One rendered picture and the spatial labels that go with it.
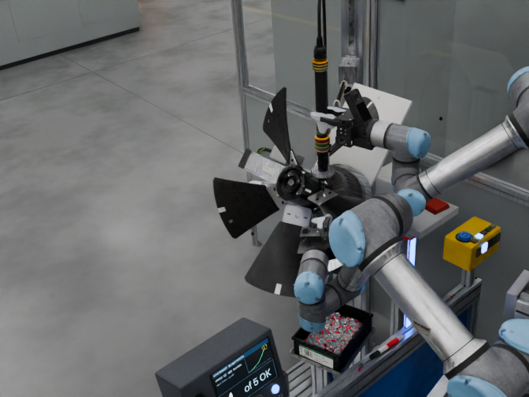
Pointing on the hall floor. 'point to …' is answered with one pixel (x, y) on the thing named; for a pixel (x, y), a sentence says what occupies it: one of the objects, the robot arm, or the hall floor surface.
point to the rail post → (472, 317)
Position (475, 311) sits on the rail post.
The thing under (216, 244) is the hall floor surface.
